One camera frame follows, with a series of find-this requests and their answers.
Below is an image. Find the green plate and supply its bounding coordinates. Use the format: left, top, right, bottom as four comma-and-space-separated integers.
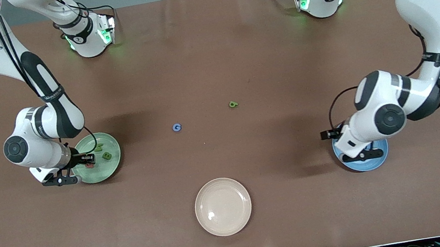
68, 129, 126, 186

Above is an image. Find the blue plate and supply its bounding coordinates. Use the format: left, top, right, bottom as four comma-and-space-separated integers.
331, 133, 392, 176

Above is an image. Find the beige plate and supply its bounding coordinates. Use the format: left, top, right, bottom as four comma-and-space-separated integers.
191, 174, 256, 241

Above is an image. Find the brown table mat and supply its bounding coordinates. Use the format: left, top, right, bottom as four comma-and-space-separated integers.
0, 0, 440, 247

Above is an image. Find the black right arm base cable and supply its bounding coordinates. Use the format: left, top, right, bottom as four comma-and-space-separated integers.
48, 0, 116, 27

